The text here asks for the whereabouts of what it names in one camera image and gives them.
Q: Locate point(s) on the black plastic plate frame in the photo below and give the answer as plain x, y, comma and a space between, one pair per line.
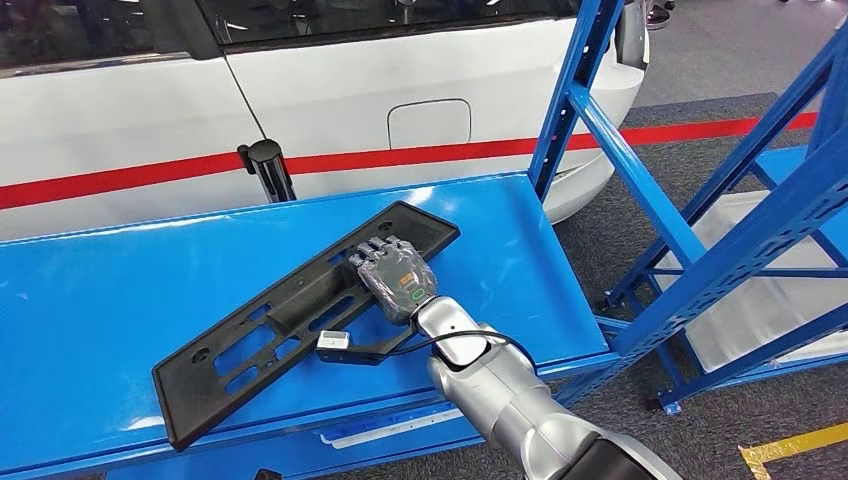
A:
192, 404

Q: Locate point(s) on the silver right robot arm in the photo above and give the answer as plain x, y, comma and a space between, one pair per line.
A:
503, 391

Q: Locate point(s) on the blue metal shelf rack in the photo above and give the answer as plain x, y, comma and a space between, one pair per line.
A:
782, 169
132, 298

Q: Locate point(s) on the white car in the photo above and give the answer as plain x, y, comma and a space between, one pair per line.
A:
331, 99

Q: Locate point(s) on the white plastic bin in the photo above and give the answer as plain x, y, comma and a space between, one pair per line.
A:
742, 318

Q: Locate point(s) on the red barrier belt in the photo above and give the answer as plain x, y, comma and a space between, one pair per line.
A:
99, 179

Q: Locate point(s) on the yellow floor tape square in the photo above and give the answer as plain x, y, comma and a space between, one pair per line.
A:
795, 447

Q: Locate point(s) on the black camera bracket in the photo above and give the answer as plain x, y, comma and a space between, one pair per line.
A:
371, 354

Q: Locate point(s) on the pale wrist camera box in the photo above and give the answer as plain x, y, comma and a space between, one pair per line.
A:
333, 340

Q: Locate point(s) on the black stanchion post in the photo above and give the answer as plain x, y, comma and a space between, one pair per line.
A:
272, 169

